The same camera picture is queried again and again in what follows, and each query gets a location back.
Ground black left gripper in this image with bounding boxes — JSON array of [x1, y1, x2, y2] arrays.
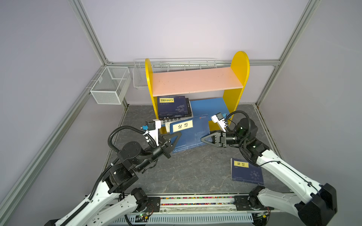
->
[[135, 130, 181, 172]]

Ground dark blue book top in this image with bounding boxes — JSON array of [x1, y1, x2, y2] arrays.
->
[[157, 96, 192, 120]]

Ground blue book yellow label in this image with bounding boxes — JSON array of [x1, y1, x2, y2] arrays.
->
[[231, 158, 264, 185]]

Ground white book black text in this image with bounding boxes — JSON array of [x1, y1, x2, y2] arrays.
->
[[159, 118, 170, 127]]

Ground dark blue book under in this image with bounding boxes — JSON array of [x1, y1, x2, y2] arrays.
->
[[170, 115, 210, 153]]

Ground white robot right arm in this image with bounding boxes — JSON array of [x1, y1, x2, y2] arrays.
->
[[201, 114, 337, 226]]

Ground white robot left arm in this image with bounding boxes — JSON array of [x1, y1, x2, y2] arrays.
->
[[46, 132, 182, 226]]

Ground yellow wooden bookshelf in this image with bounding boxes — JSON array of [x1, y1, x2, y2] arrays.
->
[[145, 51, 250, 119]]

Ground white mesh basket box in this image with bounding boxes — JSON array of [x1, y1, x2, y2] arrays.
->
[[90, 66, 132, 105]]

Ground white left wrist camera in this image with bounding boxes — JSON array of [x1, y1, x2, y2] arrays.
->
[[142, 119, 162, 146]]

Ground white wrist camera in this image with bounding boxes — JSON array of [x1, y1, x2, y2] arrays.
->
[[142, 119, 162, 146], [211, 113, 227, 132]]

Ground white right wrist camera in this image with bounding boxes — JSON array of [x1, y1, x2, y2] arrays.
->
[[211, 113, 227, 132]]

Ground black corrugated cable conduit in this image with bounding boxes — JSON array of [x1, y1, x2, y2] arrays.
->
[[87, 125, 146, 201]]

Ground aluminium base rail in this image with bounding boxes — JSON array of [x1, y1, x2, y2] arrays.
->
[[84, 192, 317, 215]]

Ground white wire rack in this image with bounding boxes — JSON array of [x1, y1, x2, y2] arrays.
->
[[133, 58, 217, 89]]

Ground white vented cable duct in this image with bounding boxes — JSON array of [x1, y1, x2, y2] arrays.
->
[[128, 213, 254, 226]]

